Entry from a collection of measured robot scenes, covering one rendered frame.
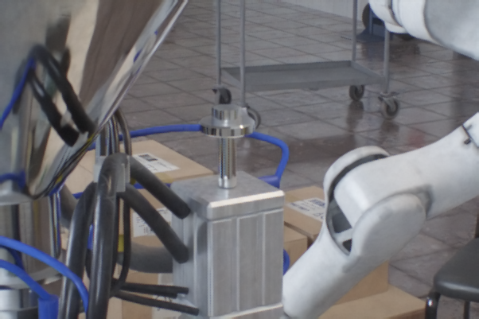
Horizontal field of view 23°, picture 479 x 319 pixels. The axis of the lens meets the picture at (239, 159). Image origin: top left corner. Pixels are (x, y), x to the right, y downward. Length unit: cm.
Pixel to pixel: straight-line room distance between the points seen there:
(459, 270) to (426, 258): 184
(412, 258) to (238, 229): 397
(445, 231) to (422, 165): 356
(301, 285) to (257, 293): 76
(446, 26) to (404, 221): 40
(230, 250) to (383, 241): 70
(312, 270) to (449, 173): 20
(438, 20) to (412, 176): 35
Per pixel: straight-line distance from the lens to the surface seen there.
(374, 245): 132
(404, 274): 443
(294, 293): 141
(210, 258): 62
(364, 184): 132
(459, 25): 164
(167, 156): 351
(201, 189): 64
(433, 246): 473
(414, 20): 162
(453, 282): 271
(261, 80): 664
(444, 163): 135
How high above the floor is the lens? 160
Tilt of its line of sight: 16 degrees down
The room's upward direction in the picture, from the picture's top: straight up
